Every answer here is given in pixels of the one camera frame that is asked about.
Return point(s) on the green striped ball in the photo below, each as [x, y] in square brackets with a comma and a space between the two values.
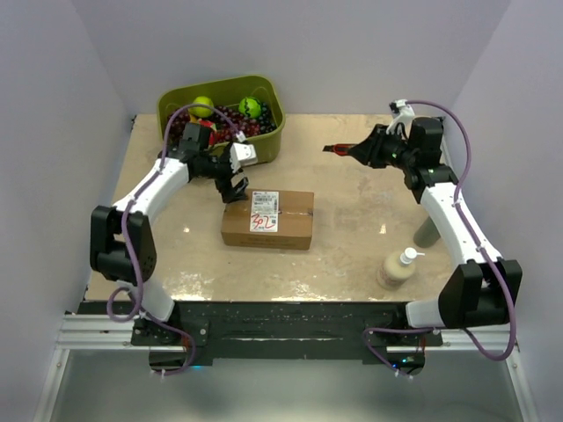
[250, 107]

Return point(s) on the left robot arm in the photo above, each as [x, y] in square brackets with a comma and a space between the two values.
[122, 246]

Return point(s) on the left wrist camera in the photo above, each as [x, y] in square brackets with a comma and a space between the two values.
[242, 155]

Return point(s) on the dark red grape bunch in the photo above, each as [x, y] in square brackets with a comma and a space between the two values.
[262, 125]

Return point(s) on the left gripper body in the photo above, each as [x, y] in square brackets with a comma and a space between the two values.
[220, 167]

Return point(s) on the brown cardboard express box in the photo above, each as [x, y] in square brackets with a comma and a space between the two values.
[270, 219]

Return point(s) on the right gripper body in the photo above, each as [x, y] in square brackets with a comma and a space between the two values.
[391, 148]

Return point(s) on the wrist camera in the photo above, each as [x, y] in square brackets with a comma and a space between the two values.
[402, 114]
[242, 155]

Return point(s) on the olive green plastic bin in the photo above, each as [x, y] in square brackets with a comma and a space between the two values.
[229, 92]

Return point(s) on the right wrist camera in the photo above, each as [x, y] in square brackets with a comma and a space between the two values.
[402, 114]

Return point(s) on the red black utility knife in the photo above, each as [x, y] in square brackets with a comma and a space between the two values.
[340, 149]

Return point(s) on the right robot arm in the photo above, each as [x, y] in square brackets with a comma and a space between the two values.
[483, 287]

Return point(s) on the yellow-green pear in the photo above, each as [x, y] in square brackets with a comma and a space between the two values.
[203, 107]

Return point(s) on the cream lotion pump bottle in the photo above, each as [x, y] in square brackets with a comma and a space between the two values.
[398, 267]

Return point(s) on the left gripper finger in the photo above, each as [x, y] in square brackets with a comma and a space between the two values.
[238, 191]
[225, 188]

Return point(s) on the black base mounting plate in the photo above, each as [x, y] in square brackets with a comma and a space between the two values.
[200, 333]

